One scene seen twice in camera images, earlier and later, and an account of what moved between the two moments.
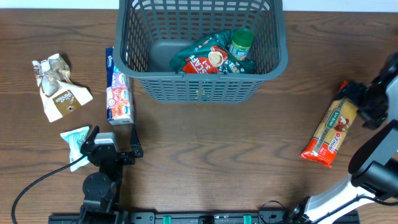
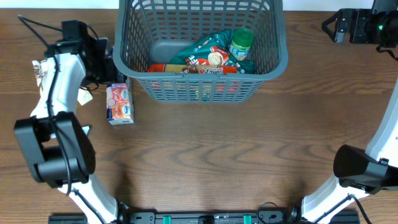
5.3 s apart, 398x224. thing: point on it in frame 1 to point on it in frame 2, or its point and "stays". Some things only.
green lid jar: [242, 41] stays
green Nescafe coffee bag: [209, 53] stays
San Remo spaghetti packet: [329, 137] to [183, 68]
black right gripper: [374, 119] to [360, 18]
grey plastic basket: [150, 33] stays
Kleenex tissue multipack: [119, 91] stays
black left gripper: [128, 158] to [107, 74]
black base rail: [272, 216] stays
